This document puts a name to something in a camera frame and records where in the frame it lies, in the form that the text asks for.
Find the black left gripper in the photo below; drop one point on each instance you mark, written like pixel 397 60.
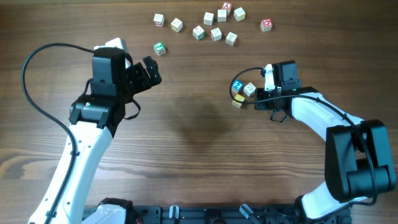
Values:
pixel 140 78

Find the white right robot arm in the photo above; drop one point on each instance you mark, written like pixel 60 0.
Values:
pixel 358 159

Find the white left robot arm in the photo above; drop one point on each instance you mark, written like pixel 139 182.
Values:
pixel 94 118

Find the red A block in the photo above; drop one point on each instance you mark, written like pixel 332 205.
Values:
pixel 227 6

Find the white block green side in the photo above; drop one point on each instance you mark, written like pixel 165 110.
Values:
pixel 221 15

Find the blue number 2 block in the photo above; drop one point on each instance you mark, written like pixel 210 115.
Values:
pixel 237 86

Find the green edged Z block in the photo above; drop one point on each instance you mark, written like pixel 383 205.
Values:
pixel 198 33

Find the red letter block far left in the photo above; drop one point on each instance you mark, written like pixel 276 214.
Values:
pixel 159 20

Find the yellow K block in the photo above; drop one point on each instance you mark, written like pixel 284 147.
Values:
pixel 238 101

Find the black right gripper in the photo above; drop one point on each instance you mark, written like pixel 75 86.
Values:
pixel 260 105

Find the green J soccer ball block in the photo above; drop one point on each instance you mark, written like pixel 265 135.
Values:
pixel 159 48

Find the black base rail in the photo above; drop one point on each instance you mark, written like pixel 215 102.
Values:
pixel 274 213

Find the yellow S block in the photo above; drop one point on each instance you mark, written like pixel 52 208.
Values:
pixel 239 14

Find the white block red side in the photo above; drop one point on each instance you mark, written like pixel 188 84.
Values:
pixel 208 18

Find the blue edged Y block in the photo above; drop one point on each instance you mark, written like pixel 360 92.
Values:
pixel 231 39

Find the red edged I block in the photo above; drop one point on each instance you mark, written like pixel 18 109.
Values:
pixel 216 34

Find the red O block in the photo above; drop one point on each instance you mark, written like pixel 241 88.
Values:
pixel 266 25

